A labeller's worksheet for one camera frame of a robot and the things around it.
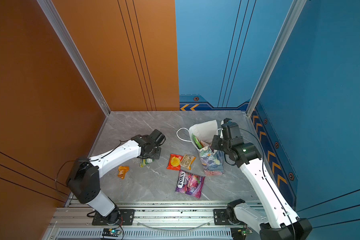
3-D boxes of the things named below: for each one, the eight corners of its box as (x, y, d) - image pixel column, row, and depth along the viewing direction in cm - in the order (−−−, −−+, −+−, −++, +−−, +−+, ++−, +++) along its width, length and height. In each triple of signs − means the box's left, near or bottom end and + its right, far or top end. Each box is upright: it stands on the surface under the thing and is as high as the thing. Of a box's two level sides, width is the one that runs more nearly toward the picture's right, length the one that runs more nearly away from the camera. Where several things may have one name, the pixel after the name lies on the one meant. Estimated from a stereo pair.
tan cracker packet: (179, 165, 93) (179, 163, 91) (185, 154, 98) (185, 152, 96) (190, 170, 91) (190, 168, 89) (195, 159, 96) (195, 157, 94)
